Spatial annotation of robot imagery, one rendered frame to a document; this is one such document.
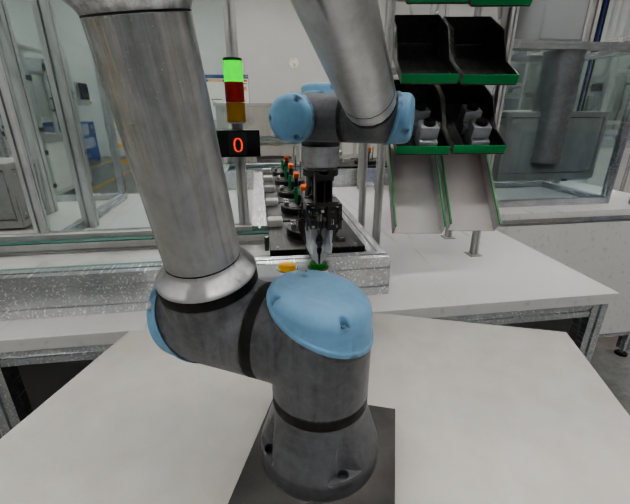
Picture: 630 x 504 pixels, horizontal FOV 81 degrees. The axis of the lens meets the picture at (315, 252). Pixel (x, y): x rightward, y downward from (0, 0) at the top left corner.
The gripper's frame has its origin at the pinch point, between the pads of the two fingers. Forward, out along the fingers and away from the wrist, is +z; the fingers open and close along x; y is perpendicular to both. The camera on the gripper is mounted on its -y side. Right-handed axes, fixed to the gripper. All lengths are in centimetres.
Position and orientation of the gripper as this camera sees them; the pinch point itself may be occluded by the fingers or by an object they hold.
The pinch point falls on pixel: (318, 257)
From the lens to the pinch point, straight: 83.4
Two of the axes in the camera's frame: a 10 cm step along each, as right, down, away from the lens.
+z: 0.0, 9.3, 3.6
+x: 9.9, -0.5, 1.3
